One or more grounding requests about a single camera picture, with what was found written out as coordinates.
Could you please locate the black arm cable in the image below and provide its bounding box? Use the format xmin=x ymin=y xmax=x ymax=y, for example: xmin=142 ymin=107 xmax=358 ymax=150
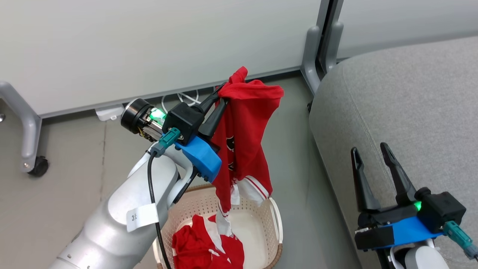
xmin=147 ymin=151 xmax=173 ymax=269
xmin=173 ymin=167 xmax=199 ymax=205

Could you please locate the teal left camera connector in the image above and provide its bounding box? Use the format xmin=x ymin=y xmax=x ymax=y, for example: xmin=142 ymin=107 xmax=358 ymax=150
xmin=150 ymin=127 xmax=182 ymax=157

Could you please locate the grey fabric sofa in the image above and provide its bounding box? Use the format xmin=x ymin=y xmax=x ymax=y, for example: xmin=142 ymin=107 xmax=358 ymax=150
xmin=308 ymin=35 xmax=478 ymax=269

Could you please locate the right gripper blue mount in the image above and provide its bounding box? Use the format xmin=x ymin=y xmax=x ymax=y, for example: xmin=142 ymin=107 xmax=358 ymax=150
xmin=351 ymin=142 xmax=446 ymax=251

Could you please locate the grey partition post with feet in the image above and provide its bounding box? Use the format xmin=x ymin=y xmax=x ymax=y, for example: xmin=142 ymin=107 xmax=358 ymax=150
xmin=300 ymin=0 xmax=344 ymax=95

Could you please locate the crumpled red white garment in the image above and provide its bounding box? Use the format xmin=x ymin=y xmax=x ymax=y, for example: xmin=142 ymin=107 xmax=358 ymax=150
xmin=172 ymin=215 xmax=245 ymax=269

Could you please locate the black caster wheel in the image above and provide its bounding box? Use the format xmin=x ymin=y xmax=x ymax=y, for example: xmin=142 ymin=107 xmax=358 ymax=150
xmin=28 ymin=156 xmax=49 ymax=177

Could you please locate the teal right camera connector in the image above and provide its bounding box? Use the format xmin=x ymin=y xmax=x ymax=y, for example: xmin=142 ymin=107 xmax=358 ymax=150
xmin=444 ymin=220 xmax=478 ymax=260

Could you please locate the teal camera connector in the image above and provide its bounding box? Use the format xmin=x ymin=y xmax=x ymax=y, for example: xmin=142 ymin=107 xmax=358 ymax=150
xmin=444 ymin=220 xmax=478 ymax=260
xmin=150 ymin=127 xmax=182 ymax=157

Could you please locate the narrow white partition panel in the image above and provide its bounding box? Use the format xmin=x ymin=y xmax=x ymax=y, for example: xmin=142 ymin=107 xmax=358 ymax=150
xmin=336 ymin=0 xmax=478 ymax=59

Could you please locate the grey curved partition leg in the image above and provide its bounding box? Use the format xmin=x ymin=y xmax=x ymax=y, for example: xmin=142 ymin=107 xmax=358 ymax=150
xmin=0 ymin=81 xmax=42 ymax=173

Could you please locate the red white sports shirt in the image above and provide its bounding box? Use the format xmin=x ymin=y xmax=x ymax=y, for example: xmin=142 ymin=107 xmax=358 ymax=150
xmin=211 ymin=67 xmax=285 ymax=236

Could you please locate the wide white partition panel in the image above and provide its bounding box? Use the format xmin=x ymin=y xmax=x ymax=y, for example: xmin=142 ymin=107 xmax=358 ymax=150
xmin=0 ymin=0 xmax=322 ymax=118

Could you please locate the white cable bundle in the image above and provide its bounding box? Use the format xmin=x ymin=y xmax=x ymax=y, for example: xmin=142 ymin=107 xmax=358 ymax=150
xmin=161 ymin=89 xmax=201 ymax=108

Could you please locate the white perforated laundry basket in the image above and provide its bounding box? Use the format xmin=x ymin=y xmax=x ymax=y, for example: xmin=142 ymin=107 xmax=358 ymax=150
xmin=152 ymin=183 xmax=283 ymax=269

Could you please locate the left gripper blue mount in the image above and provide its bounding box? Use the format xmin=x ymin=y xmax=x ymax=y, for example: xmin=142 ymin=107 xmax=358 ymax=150
xmin=120 ymin=85 xmax=229 ymax=183

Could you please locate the white paper label tag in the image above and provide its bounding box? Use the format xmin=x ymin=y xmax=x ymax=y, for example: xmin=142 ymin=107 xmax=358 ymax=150
xmin=126 ymin=203 xmax=159 ymax=232

